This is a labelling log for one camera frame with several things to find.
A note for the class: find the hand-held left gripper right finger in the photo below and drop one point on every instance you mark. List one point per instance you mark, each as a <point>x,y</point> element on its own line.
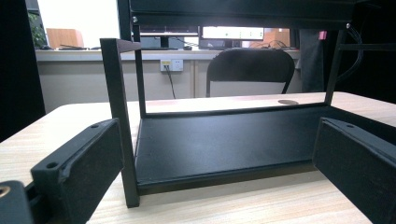
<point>358,161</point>

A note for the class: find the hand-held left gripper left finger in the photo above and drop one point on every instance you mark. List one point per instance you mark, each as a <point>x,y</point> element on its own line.
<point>84,168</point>

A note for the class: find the black metal shelf rack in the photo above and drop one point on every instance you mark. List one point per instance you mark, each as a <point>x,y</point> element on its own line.
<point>218,146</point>

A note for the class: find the long beige counter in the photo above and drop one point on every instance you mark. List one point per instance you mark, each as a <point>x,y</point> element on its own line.
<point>77,84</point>

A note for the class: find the dark hanging cloth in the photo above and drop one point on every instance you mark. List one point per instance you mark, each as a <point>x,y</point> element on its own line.
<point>311,62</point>

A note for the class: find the dark curtain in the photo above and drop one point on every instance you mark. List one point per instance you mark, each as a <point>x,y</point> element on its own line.
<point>18,68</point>

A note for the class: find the brown wooden box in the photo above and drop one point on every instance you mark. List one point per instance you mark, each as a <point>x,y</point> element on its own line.
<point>63,38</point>

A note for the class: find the pink tag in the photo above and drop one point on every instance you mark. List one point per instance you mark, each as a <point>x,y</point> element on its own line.
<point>322,34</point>

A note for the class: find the green plant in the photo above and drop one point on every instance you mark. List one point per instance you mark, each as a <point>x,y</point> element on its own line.
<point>37,32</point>

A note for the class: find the dark computer monitor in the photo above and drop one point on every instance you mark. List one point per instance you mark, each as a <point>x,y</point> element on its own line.
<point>158,42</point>

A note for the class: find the lit computer monitor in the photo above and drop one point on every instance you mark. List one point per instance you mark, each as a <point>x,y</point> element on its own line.
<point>232,33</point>

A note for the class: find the white wall socket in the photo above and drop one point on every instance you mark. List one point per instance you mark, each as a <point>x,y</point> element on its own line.
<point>176,65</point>

